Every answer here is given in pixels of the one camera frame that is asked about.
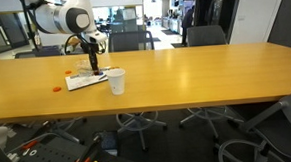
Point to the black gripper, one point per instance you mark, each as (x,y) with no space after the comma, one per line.
(93,53)

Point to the blue round token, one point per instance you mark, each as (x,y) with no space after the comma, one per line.
(101,73)

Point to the orange round token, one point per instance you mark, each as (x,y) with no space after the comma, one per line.
(68,72)
(57,89)

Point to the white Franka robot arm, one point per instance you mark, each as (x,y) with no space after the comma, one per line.
(58,15)

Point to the clear plastic cup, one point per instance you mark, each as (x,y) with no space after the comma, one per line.
(83,69)

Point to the translucent white plastic cup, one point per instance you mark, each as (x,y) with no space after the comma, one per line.
(116,84)

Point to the dark blue upholstered seat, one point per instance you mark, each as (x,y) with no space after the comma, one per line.
(47,51)

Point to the dark blue box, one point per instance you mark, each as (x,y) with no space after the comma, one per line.
(108,143)

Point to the black perforated robot platform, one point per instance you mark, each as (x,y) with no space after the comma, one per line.
(49,161)

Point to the grey mesh office chair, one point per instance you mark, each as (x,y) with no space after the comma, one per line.
(288,130)

